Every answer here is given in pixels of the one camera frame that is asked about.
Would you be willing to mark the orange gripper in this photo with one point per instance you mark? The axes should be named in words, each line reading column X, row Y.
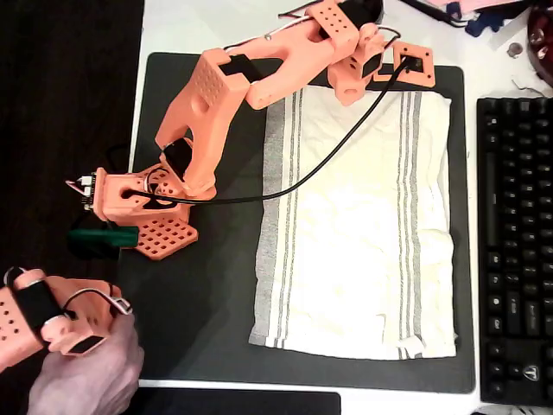
column 351, row 92

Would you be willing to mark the white striped towel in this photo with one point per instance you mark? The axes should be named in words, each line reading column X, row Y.
column 354, row 259

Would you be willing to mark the orange leader arm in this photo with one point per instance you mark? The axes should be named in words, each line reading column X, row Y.
column 86, row 298

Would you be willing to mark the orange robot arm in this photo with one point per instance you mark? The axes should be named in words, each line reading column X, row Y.
column 216, row 99

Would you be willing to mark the person's hand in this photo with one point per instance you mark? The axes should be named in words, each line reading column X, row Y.
column 90, row 380

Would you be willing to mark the small blue plastic piece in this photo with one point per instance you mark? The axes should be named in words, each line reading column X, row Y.
column 453, row 8

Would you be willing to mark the large blue plastic piece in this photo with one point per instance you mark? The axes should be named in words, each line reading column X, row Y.
column 481, row 23

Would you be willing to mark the pink paper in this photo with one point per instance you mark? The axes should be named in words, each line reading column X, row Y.
column 488, row 3

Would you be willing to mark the small round grey coin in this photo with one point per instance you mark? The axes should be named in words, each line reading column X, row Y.
column 515, row 49

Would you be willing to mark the dark red bowl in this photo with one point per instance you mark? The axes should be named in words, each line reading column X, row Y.
column 542, row 47

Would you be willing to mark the black keyboard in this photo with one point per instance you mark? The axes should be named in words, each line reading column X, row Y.
column 518, row 259

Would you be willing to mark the dark grey desk mat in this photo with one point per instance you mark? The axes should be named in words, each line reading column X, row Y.
column 194, row 302

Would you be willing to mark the green table clamp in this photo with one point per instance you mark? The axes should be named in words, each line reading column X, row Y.
column 90, row 237

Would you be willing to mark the black tablet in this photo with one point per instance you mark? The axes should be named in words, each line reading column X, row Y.
column 237, row 404

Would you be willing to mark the white black patterned object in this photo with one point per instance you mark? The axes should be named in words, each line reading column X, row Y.
column 501, row 410

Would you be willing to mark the orange camera mount with board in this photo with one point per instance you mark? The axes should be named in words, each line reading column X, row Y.
column 427, row 56

